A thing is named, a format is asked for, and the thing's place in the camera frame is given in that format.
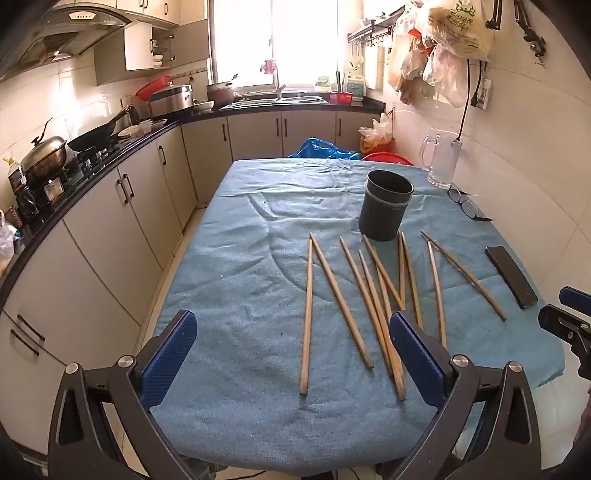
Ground kitchen window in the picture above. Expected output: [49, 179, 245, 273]
[208, 0, 384, 90]

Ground blue plastic bag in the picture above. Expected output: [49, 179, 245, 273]
[288, 137, 362, 161]

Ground beige hanging plastic bag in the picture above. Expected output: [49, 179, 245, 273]
[387, 4, 430, 107]

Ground black smartphone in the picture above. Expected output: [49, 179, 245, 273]
[485, 246, 539, 310]

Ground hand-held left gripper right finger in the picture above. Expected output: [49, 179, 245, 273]
[388, 310, 542, 480]

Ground beige wall cabinet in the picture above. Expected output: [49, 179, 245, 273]
[93, 18, 211, 86]

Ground red colander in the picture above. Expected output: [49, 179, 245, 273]
[135, 78, 171, 101]

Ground black kitchen countertop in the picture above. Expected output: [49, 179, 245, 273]
[0, 95, 386, 305]

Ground gas stove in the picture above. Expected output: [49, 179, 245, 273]
[28, 141, 121, 199]

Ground black power cable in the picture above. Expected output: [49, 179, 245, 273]
[455, 58, 477, 141]

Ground black eyeglasses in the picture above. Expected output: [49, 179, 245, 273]
[446, 185, 494, 222]

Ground black frying pan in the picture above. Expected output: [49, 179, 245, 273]
[67, 108, 134, 152]

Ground yellowish plastic bag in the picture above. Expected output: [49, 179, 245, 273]
[358, 112, 395, 153]

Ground brown cooking pot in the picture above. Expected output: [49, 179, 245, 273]
[205, 74, 241, 108]

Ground wok with steel lid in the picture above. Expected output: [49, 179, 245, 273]
[21, 119, 70, 181]

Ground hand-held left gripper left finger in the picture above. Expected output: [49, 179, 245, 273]
[48, 309, 199, 480]

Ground red plastic basin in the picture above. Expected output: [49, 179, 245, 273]
[361, 151, 414, 167]

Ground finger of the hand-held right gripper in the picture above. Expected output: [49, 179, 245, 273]
[538, 303, 591, 357]
[558, 286, 591, 317]

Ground metal faucet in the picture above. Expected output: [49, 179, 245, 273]
[263, 59, 287, 100]

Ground steel rice cooker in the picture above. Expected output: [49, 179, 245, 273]
[148, 84, 194, 118]

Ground range hood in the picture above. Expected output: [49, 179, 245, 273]
[0, 7, 132, 81]

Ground cooking oil bottle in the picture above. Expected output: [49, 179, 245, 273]
[2, 156, 26, 195]

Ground black kettle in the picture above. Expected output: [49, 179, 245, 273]
[16, 189, 40, 222]

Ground metal wall rack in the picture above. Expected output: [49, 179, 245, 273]
[346, 16, 398, 47]

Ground black chopstick holder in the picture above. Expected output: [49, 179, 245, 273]
[358, 169, 415, 242]

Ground blue towel tablecloth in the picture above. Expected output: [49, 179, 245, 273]
[150, 158, 566, 474]

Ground kitchen sink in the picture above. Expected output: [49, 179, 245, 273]
[222, 92, 331, 109]

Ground clear hanging plastic bag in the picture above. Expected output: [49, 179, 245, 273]
[422, 46, 472, 109]

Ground white plastic bag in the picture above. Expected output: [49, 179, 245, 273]
[0, 210, 17, 273]

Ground glass beer mug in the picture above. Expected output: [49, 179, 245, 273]
[419, 133, 462, 189]

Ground beige base cabinets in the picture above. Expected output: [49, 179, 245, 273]
[0, 111, 375, 457]

